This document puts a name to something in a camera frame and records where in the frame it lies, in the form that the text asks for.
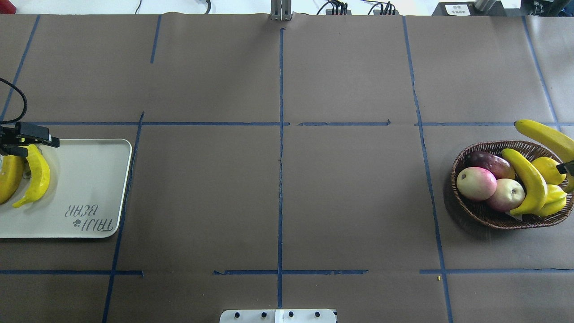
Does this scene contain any dark purple plum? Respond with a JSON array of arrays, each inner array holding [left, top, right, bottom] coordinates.
[[466, 151, 517, 180]]

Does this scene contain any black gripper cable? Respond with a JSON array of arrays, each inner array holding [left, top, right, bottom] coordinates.
[[0, 78, 28, 125]]

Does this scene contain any pale green apple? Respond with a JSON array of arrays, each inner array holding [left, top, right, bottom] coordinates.
[[485, 179, 526, 213]]

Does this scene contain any brown wicker basket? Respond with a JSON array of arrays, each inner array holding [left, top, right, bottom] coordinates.
[[444, 140, 573, 230]]

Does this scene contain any white rectangular tray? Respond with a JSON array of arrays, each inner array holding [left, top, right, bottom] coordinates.
[[0, 139, 132, 238]]

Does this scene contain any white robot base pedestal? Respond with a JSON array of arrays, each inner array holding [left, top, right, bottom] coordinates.
[[219, 308, 338, 323]]

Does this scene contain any yellow banana with brown tip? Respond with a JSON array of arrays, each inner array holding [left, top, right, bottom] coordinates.
[[0, 155, 25, 204]]

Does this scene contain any red cylinder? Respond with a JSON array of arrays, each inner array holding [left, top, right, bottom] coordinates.
[[0, 0, 17, 15]]

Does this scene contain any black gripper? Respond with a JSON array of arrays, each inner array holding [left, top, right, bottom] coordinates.
[[0, 122, 60, 157]]

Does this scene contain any black labelled box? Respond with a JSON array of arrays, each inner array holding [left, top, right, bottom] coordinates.
[[432, 0, 487, 17]]

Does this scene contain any aluminium frame post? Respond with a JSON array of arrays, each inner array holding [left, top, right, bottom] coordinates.
[[270, 0, 293, 21]]

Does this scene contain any bright yellow-green banana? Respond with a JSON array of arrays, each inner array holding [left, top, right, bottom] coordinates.
[[12, 144, 51, 208]]

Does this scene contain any yellow banana short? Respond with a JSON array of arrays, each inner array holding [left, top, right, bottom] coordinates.
[[501, 148, 548, 216]]

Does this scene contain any orange black connector box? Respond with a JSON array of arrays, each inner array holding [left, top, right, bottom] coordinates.
[[317, 0, 352, 16]]

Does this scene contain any large yellow banana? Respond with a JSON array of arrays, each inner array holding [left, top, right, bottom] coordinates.
[[514, 119, 574, 162]]

